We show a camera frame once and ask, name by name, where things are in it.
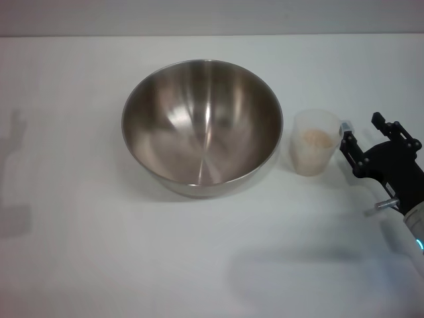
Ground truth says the silver metal pin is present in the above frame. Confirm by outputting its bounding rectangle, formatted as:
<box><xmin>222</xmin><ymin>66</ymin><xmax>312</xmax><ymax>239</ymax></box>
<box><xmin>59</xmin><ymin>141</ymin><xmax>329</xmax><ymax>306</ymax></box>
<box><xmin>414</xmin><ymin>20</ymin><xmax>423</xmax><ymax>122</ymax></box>
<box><xmin>373</xmin><ymin>197</ymin><xmax>398</xmax><ymax>211</ymax></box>

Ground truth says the uncooked rice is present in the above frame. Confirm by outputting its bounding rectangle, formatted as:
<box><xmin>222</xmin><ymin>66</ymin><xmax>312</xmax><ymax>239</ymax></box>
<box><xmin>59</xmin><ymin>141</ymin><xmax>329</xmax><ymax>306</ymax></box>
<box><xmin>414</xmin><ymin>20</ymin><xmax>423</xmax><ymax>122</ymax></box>
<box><xmin>294</xmin><ymin>128</ymin><xmax>338</xmax><ymax>176</ymax></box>

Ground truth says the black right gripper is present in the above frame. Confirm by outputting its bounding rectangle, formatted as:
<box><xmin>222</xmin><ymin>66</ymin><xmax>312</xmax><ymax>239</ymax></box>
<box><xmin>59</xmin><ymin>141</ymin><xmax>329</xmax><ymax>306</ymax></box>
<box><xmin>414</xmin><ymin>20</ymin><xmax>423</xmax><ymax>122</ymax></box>
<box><xmin>338</xmin><ymin>112</ymin><xmax>424</xmax><ymax>217</ymax></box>

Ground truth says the clear plastic measuring cup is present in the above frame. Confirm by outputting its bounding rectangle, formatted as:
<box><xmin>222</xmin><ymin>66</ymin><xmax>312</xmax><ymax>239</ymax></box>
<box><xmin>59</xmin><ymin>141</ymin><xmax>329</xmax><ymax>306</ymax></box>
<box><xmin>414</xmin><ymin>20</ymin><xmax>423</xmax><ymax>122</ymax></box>
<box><xmin>291</xmin><ymin>110</ymin><xmax>348</xmax><ymax>176</ymax></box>

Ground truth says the large stainless steel mixing bowl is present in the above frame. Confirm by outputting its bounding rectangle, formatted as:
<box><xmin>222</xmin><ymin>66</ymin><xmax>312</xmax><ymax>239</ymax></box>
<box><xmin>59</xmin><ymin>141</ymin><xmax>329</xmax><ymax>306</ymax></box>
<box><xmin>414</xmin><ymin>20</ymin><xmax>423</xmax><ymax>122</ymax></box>
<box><xmin>121</xmin><ymin>58</ymin><xmax>284</xmax><ymax>200</ymax></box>

